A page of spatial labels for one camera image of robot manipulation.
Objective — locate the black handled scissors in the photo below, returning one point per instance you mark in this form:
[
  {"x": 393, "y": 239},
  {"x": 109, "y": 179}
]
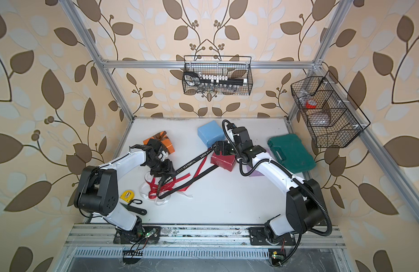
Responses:
[{"x": 192, "y": 79}]

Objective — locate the red item in basket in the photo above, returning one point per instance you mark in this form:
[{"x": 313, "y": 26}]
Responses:
[{"x": 311, "y": 104}]

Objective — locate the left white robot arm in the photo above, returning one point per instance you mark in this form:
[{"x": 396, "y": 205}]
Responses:
[{"x": 97, "y": 190}]

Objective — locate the brown satin ribbon bow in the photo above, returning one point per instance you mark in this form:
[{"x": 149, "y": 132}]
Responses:
[{"x": 161, "y": 136}]

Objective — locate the white satin ribbon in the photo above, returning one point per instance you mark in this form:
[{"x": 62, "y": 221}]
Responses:
[{"x": 144, "y": 189}]

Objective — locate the red satin ribbon bow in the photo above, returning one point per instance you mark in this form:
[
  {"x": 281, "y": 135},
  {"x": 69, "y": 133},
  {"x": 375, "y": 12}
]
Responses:
[{"x": 171, "y": 186}]

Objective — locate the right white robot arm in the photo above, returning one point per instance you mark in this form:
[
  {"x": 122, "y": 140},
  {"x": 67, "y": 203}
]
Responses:
[{"x": 305, "y": 209}]

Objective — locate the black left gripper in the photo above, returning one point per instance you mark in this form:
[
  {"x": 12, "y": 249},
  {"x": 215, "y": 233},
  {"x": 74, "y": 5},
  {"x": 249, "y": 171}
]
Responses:
[{"x": 167, "y": 169}]

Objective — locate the dark red gift box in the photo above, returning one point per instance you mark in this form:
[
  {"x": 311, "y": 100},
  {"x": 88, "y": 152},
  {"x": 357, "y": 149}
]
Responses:
[{"x": 226, "y": 162}]

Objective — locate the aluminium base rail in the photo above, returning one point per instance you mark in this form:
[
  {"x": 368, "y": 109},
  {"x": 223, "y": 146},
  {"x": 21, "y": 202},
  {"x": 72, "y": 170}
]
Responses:
[{"x": 195, "y": 241}]

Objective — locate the green plastic tool case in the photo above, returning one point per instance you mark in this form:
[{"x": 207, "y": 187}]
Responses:
[{"x": 289, "y": 151}]

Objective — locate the orange gift box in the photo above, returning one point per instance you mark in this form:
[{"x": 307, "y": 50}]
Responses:
[{"x": 167, "y": 145}]

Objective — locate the yellow tape measure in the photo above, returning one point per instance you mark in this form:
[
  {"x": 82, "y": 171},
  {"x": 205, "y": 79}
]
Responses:
[{"x": 127, "y": 196}]

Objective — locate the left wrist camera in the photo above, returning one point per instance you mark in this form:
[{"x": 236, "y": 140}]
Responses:
[{"x": 163, "y": 155}]

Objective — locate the black wire side basket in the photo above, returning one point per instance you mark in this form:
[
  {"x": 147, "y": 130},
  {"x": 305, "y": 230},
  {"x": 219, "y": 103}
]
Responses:
[{"x": 337, "y": 119}]

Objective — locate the blue gift box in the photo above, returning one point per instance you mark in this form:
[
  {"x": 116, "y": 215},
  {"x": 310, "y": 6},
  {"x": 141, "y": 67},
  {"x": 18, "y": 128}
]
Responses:
[{"x": 210, "y": 133}]

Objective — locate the purple gift box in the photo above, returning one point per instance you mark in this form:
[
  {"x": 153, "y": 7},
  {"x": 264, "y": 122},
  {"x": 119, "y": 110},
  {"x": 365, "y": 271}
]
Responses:
[{"x": 255, "y": 171}]

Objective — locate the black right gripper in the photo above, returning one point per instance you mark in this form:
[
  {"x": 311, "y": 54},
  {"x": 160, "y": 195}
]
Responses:
[{"x": 224, "y": 151}]

